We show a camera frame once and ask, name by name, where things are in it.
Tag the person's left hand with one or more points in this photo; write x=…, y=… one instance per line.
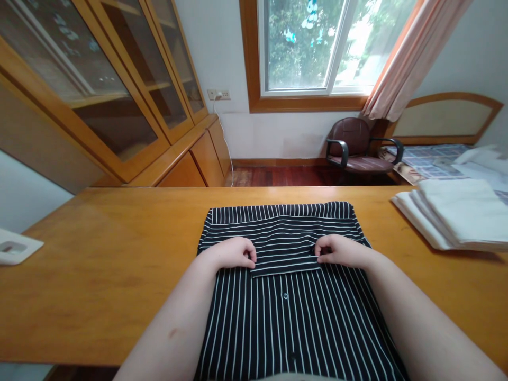
x=228, y=254

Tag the person's right hand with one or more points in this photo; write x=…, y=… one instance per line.
x=345, y=250

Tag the black white striped shirt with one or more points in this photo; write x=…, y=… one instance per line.
x=293, y=313

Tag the brown leather office chair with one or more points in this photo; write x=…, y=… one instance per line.
x=357, y=147

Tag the stack of white folded cloths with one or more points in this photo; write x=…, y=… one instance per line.
x=460, y=214

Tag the wooden bed with patterned sheet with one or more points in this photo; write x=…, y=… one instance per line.
x=440, y=131

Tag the wooden cabinet with glass doors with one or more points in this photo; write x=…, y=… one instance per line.
x=119, y=99

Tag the pink curtain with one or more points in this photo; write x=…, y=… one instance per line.
x=405, y=63

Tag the wooden framed window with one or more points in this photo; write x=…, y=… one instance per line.
x=309, y=51

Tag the white wall socket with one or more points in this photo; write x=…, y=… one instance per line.
x=220, y=94

